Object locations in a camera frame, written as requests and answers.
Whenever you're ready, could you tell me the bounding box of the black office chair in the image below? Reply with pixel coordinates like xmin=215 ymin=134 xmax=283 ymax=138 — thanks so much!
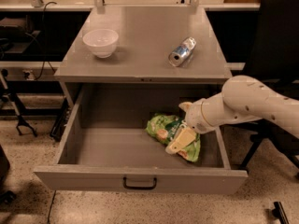
xmin=240 ymin=0 xmax=299 ymax=169

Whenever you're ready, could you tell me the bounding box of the black object bottom right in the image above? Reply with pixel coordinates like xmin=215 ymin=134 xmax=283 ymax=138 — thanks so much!
xmin=272 ymin=202 xmax=290 ymax=224

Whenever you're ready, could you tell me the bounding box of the white bowl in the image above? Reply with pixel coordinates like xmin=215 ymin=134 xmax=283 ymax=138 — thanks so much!
xmin=82 ymin=29 xmax=119 ymax=58

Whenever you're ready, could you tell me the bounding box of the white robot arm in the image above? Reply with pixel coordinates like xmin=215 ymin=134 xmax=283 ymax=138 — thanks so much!
xmin=165 ymin=76 xmax=299 ymax=154

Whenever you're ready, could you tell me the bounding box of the black drawer handle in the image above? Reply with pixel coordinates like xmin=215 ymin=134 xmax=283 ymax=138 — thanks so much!
xmin=122 ymin=177 xmax=157 ymax=190

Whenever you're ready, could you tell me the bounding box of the black cable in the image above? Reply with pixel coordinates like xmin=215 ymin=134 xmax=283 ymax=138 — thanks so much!
xmin=23 ymin=1 xmax=58 ymax=82

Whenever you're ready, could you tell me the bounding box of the grey cabinet counter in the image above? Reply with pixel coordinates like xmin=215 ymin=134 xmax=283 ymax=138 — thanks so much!
xmin=53 ymin=5 xmax=234 ymax=111

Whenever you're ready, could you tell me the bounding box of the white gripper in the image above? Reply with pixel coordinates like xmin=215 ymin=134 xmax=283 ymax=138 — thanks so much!
xmin=165 ymin=99 xmax=215 ymax=154

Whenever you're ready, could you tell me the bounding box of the green rice chip bag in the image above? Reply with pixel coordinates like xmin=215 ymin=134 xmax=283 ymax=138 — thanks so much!
xmin=146 ymin=114 xmax=201 ymax=162

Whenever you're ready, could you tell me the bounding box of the silver blue drink can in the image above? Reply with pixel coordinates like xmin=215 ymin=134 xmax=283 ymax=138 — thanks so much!
xmin=168 ymin=37 xmax=196 ymax=67

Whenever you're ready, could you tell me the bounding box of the black stand leg left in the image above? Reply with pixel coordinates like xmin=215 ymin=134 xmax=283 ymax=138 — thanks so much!
xmin=0 ymin=69 xmax=37 ymax=137

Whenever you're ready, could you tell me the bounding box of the grey open drawer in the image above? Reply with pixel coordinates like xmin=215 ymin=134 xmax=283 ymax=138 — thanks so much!
xmin=35 ymin=84 xmax=248 ymax=194

